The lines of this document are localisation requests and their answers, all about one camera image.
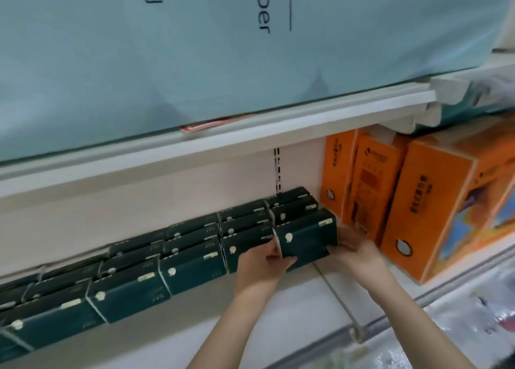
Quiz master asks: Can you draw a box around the person's left hand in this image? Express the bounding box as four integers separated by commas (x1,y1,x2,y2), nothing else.
234,239,297,300

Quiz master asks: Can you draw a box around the narrow orange tissue pack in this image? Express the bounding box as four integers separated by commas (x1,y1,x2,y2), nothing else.
321,129,359,219

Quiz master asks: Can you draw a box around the large orange pictured tissue pack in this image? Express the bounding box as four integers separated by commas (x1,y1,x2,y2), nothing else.
380,115,515,284

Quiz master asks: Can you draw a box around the person's right hand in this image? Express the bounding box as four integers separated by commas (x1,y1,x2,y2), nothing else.
326,226,393,294

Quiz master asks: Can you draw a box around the white upper shelf board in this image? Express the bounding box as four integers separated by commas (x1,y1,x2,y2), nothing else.
0,83,437,204

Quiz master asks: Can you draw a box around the red and white price tag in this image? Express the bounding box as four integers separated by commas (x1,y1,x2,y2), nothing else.
180,115,254,133

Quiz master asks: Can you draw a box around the row of dark green packs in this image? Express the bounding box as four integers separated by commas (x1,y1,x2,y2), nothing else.
0,187,320,364

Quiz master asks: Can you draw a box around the dark green tissue box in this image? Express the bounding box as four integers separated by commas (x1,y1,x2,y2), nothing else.
274,208,339,271

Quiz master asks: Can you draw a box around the person's right forearm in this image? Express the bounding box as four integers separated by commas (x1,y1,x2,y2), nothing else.
365,271,478,369

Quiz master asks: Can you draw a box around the white lower shelf board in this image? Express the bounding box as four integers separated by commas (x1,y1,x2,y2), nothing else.
0,236,515,369

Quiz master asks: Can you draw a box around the person's left forearm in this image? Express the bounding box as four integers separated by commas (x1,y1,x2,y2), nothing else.
186,288,279,369

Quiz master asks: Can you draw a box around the white adjoining shelf board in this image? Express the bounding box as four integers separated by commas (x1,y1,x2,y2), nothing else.
398,53,515,135

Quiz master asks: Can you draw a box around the metal wire shelf divider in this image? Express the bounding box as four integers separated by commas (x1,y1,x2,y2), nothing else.
313,262,363,343

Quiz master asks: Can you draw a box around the black slotted shelf upright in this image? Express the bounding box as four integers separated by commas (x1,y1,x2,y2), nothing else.
274,148,282,196

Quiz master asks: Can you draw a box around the large light blue paper pack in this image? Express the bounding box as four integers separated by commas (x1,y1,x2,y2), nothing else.
0,0,515,162

